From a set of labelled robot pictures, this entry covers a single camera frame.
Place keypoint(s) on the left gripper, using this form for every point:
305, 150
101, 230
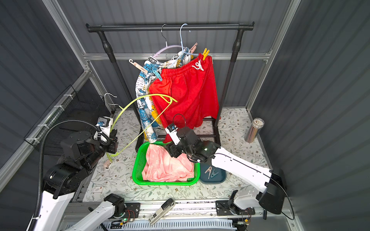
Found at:
112, 141

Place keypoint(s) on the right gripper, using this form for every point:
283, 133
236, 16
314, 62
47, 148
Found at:
176, 148

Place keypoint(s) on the pink tie-dye shorts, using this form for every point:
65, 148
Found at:
161, 167

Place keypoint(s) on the pink clothespin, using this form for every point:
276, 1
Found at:
107, 164
208, 172

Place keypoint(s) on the teal clothespin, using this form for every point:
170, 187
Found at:
213, 173

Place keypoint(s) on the comic print shorts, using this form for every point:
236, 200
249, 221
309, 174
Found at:
147, 111

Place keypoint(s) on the beige clothespin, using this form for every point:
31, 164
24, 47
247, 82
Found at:
142, 69

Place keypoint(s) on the salmon clothespin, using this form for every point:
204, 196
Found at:
193, 48

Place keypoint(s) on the lilac plastic hanger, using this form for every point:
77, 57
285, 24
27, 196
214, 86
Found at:
166, 44

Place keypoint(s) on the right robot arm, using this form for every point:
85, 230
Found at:
268, 191

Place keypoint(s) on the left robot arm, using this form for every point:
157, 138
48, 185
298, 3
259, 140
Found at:
81, 153

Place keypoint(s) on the red shorts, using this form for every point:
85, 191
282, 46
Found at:
193, 87

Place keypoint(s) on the fallen pink clothespin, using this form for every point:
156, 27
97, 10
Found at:
107, 164

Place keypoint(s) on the green plastic basket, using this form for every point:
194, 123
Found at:
140, 164

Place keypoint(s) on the dark teal tray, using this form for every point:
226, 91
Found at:
220, 178

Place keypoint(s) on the silver black handheld device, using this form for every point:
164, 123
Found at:
162, 211

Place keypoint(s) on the blue clothespin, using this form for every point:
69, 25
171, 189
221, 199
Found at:
157, 74

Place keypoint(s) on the clear tube of sticks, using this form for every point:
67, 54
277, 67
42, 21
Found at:
256, 125

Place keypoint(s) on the yellow clothespin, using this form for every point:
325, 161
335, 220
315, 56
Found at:
205, 53

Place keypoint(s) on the black clothes rack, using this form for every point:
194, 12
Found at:
240, 28

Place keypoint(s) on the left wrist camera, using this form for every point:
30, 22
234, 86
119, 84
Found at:
105, 123

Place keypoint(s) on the light blue wire hanger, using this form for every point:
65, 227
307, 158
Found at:
185, 52

